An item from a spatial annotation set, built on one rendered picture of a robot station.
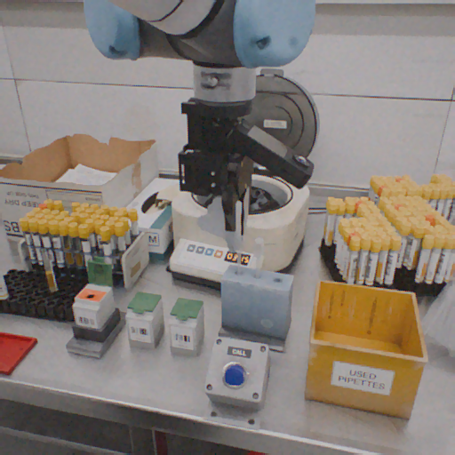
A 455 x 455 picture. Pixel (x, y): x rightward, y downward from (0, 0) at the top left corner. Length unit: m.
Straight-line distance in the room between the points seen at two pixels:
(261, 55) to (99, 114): 0.91
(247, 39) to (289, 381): 0.46
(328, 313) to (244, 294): 0.13
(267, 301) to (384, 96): 0.58
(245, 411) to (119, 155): 0.74
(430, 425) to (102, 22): 0.58
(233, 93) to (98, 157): 0.70
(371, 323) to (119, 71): 0.81
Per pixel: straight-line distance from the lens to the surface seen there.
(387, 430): 0.63
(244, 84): 0.54
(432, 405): 0.68
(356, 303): 0.68
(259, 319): 0.68
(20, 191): 0.97
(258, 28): 0.34
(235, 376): 0.56
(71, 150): 1.21
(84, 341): 0.71
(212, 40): 0.36
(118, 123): 1.21
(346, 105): 1.07
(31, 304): 0.80
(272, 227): 0.77
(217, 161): 0.56
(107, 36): 0.46
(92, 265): 0.70
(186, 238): 0.84
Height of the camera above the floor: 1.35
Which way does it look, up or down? 28 degrees down
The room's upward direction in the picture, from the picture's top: straight up
